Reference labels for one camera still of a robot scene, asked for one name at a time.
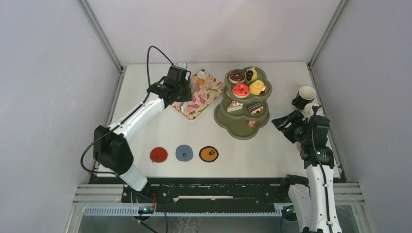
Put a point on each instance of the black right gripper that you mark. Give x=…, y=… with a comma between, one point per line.
x=295, y=117

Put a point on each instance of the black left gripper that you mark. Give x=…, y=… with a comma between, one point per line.
x=187, y=96

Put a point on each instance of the light green mug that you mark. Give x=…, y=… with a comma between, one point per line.
x=309, y=109

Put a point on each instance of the small orange cookie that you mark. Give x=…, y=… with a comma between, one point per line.
x=200, y=81

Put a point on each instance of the black mug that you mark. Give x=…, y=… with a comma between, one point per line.
x=304, y=96

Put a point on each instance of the chocolate striped cake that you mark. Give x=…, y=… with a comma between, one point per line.
x=255, y=108

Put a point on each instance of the chocolate donut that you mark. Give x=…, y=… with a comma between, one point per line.
x=236, y=76

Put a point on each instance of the red layered cake slice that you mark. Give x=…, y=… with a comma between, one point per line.
x=252, y=123

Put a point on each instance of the red donut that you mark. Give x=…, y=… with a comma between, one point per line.
x=241, y=90

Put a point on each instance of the yellow pudding cake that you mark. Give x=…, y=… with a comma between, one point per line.
x=257, y=88

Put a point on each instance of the yellow fruit cake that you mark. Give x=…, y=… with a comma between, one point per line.
x=251, y=74

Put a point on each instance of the silver serving tongs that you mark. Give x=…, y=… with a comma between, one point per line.
x=182, y=106

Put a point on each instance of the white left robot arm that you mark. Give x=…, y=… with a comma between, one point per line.
x=111, y=143

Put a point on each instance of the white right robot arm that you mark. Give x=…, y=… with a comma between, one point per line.
x=312, y=196

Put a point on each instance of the blue-grey round coaster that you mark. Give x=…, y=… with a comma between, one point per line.
x=184, y=153

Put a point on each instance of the red round coaster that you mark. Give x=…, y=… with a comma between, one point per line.
x=158, y=155

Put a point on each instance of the green three-tier dessert stand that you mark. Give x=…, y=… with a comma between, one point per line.
x=236, y=123

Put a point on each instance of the orange smiley coaster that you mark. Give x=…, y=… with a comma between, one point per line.
x=208, y=154

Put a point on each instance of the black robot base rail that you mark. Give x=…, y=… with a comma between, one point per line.
x=214, y=195

